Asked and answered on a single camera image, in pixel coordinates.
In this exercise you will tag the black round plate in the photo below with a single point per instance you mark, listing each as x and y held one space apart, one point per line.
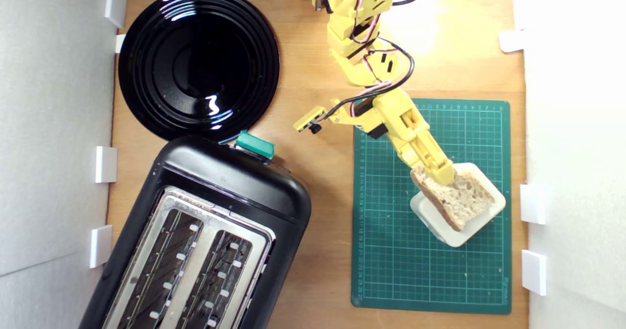
195 65

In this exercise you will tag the white square block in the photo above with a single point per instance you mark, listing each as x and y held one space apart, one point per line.
464 238

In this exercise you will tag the black two-slot toaster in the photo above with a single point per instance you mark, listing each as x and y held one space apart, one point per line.
234 182

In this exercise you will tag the brown bread slice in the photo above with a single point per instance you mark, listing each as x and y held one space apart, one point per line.
464 202

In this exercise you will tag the yellow wrist camera mount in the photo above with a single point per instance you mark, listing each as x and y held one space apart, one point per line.
309 119

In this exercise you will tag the green cutting mat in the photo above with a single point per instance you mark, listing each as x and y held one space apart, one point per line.
391 270

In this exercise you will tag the small white wall clip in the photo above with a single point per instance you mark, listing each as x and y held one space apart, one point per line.
120 43

